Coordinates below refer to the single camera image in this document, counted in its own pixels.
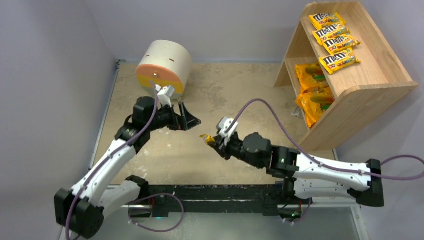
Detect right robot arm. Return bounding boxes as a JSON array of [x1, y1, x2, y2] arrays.
[[207, 132, 385, 208]]

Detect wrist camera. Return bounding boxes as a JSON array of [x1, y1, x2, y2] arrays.
[[216, 116, 239, 146], [154, 84, 175, 107]]

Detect yellow m&m pack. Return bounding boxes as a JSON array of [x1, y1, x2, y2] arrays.
[[199, 133, 217, 147], [318, 48, 361, 75]]

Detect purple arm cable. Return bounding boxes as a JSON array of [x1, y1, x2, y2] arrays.
[[226, 98, 424, 181], [64, 81, 159, 238]]

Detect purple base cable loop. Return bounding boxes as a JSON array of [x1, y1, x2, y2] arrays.
[[127, 194, 185, 233]]

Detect round pastel drawer cabinet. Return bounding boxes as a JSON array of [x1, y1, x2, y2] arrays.
[[135, 40, 193, 100]]

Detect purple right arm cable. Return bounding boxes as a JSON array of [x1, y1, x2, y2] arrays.
[[226, 98, 424, 181]]

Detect yellow candy pack horizontal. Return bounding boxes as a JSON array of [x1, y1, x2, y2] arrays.
[[312, 23, 350, 46]]

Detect wooden shelf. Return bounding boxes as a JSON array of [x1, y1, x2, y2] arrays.
[[274, 0, 419, 152]]

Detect yellow candy pack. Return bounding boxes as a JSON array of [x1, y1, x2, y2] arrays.
[[322, 33, 361, 55], [308, 12, 346, 30]]

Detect yellow M&M pack front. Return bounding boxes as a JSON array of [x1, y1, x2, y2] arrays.
[[199, 133, 217, 147]]

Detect large orange candy bag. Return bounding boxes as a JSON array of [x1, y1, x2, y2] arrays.
[[294, 61, 329, 94], [295, 89, 335, 128]]

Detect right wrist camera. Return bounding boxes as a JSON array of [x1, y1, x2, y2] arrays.
[[216, 116, 239, 146]]

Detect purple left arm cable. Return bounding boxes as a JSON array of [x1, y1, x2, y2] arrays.
[[64, 81, 159, 238]]

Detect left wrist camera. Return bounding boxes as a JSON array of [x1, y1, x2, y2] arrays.
[[154, 84, 175, 107]]

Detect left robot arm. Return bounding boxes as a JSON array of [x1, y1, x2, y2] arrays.
[[54, 96, 202, 239]]

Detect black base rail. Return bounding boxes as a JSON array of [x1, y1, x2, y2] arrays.
[[130, 183, 313, 219]]

